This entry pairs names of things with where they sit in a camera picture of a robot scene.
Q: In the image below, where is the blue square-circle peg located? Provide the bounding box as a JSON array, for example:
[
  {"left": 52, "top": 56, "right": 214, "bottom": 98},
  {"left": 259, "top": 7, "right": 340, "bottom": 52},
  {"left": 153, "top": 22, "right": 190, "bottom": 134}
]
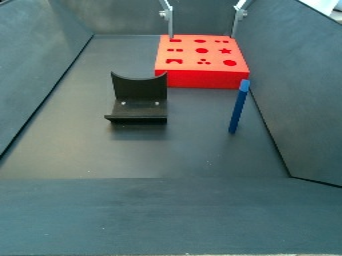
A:
[{"left": 229, "top": 79, "right": 250, "bottom": 134}]

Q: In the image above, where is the black curved holder stand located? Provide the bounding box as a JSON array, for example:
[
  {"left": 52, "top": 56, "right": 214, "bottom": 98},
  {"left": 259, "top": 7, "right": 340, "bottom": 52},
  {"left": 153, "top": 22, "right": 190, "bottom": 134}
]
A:
[{"left": 104, "top": 73, "right": 167, "bottom": 124}]

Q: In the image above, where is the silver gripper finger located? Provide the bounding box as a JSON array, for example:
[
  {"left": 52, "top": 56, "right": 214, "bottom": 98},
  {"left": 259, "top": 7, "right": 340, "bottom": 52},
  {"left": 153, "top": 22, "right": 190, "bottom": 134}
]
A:
[
  {"left": 159, "top": 0, "right": 174, "bottom": 38},
  {"left": 231, "top": 0, "right": 247, "bottom": 37}
]

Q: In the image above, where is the red shape-sorter board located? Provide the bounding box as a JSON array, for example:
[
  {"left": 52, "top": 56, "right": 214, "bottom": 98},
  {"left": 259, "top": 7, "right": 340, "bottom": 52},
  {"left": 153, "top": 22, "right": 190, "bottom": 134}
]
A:
[{"left": 154, "top": 35, "right": 250, "bottom": 89}]

